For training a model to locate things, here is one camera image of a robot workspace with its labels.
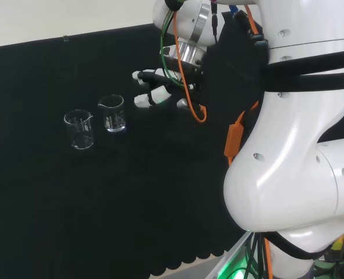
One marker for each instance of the black bench cloth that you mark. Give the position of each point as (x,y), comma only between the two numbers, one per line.
(131,189)

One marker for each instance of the clear cloth clip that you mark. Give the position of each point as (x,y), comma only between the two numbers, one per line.
(66,38)

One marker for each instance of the yellow stop button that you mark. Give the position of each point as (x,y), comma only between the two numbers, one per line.
(339,247)

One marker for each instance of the clear glass beaker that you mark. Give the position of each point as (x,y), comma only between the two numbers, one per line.
(115,117)
(78,130)

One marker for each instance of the grey metal base plate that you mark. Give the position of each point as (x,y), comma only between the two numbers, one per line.
(233,258)

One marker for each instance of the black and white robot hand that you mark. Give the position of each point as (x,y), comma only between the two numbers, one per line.
(192,75)

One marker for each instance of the orange connector box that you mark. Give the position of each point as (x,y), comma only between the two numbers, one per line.
(234,136)

